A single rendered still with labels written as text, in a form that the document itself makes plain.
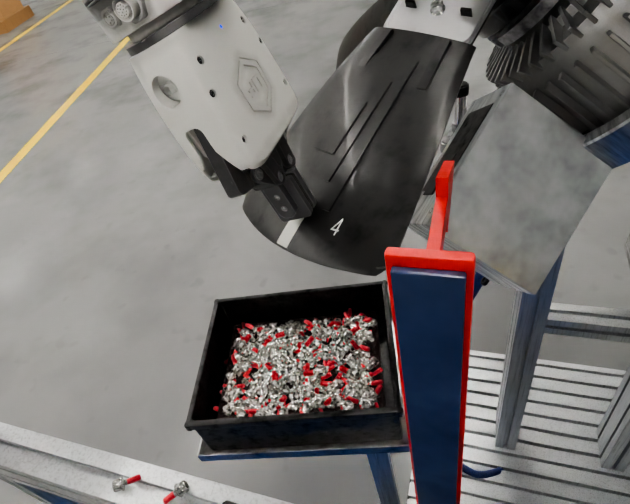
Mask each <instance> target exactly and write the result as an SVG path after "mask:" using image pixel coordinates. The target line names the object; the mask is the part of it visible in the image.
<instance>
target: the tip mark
mask: <svg viewBox="0 0 630 504"><path fill-rule="evenodd" d="M303 219H304V218H300V219H296V220H292V221H289V222H288V223H287V225H286V227H285V228H284V230H283V232H282V233H281V235H280V237H279V239H278V241H277V243H278V244H280V245H282V246H283V247H285V248H287V246H288V245H289V243H290V241H291V239H292V237H293V236H294V234H295V232H296V231H297V229H298V227H299V226H300V224H301V222H302V221H303Z"/></svg>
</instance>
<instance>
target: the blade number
mask: <svg viewBox="0 0 630 504"><path fill-rule="evenodd" d="M353 215H354V214H350V213H346V212H342V211H339V210H336V211H335V213H334V214H333V216H332V218H331V220H330V221H329V223H328V225H327V227H326V228H325V230H324V232H323V233H322V235H321V238H324V239H327V240H330V241H334V242H339V240H340V239H341V237H342V235H343V233H344V231H345V229H346V228H347V226H348V224H349V222H350V220H351V218H352V216H353Z"/></svg>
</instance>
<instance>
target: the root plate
mask: <svg viewBox="0 0 630 504"><path fill-rule="evenodd" d="M432 1H433V0H415V3H416V6H417V8H409V7H406V4H405V0H398V2H397V3H396V5H395V7H394V8H393V10H392V12H391V14H390V15H389V17H388V19H387V20H386V22H385V24H384V27H387V28H395V29H402V30H409V31H415V32H420V33H426V34H431V35H436V36H440V37H445V38H449V39H453V40H457V41H461V42H465V43H468V44H471V43H472V41H473V40H474V38H475V37H476V35H477V33H478V31H479V30H480V28H481V26H482V24H483V23H484V21H485V19H486V17H487V16H488V14H489V12H490V10H491V9H492V7H493V5H494V4H495V2H496V0H443V4H444V5H445V7H446V9H445V11H444V13H443V14H441V15H439V16H433V15H431V13H430V9H431V7H430V4H431V2H432ZM461 7H466V8H471V9H472V15H473V17H467V16H461V12H460V8H461Z"/></svg>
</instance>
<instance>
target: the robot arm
mask: <svg viewBox="0 0 630 504"><path fill-rule="evenodd" d="M81 1H82V3H83V4H84V5H85V7H87V10H88V11H89V12H90V14H91V15H92V16H93V18H94V19H95V20H96V22H97V23H98V24H99V26H100V27H101V28H102V30H103V31H104V32H105V34H106V35H107V36H108V38H109V39H110V40H111V42H112V43H113V44H116V43H117V42H119V41H121V40H122V39H124V38H125V37H127V36H128V37H129V39H130V40H131V42H132V44H131V45H130V46H128V47H127V48H126V50H127V52H128V53H129V54H130V56H131V58H130V59H129V61H130V63H131V65H132V67H133V69H134V70H135V72H136V74H137V76H138V78H139V80H140V82H141V84H142V85H143V87H144V89H145V91H146V93H147V94H148V96H149V98H150V99H151V101H152V103H153V105H154V106H155V108H156V110H157V111H158V113H159V114H160V116H161V117H162V119H163V121H164V122H165V124H166V125H167V127H168V128H169V130H170V131H171V133H172V134H173V136H174V137H175V139H176V140H177V141H178V143H179V144H180V146H181V147H182V148H183V150H184V151H185V152H186V154H187V155H188V157H189V158H190V159H191V160H192V162H193V163H194V164H195V165H196V166H197V168H198V169H199V170H200V171H201V172H202V173H203V174H204V175H205V176H206V177H207V178H208V179H210V180H212V181H217V180H219V181H220V183H221V184H222V186H223V188H224V190H225V192H226V194H227V196H228V197H229V198H234V197H238V196H242V195H245V194H246V193H248V192H249V191H250V190H251V189H253V190H254V191H261V192H262V194H263V195H264V196H265V198H266V199H267V201H268V202H269V204H270V205H271V207H272V208H273V209H274V211H275V212H276V214H277V215H278V217H279V218H280V220H282V221H283V222H287V221H292V220H296V219H300V218H305V217H309V216H311V214H312V212H313V208H314V207H315V205H316V200H315V198H314V196H313V195H312V193H311V191H310V190H309V188H308V187H307V185H306V183H305V182H304V180H303V178H302V177H301V175H300V173H299V172H298V170H297V169H296V167H294V168H292V166H294V165H295V158H294V155H293V153H292V151H291V149H290V147H289V145H288V143H287V135H286V134H287V130H288V127H289V123H290V122H291V120H292V118H293V116H294V114H295V112H296V109H297V98H296V96H295V94H294V92H293V90H292V88H291V86H290V85H289V83H288V81H287V79H286V78H285V76H284V74H283V73H282V71H281V69H280V68H279V66H278V64H277V63H276V61H275V59H274V58H273V56H272V55H271V53H270V52H269V50H268V48H267V47H266V45H265V44H264V42H263V41H262V39H261V38H260V36H259V35H258V33H257V31H256V30H255V29H254V27H253V26H252V24H251V23H250V21H249V20H248V19H247V17H246V16H245V15H244V13H243V12H242V11H241V9H240V8H239V7H238V5H237V4H236V3H235V2H234V1H233V0H81Z"/></svg>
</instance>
